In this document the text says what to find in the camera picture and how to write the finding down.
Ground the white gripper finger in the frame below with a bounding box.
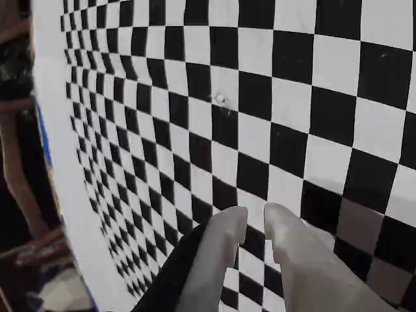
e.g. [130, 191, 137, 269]
[263, 203, 404, 312]

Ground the wooden chair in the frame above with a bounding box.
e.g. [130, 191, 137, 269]
[0, 19, 71, 270]

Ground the blue tape strip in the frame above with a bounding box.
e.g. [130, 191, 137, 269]
[35, 103, 53, 172]

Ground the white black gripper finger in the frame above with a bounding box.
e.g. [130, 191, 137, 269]
[131, 205, 248, 312]

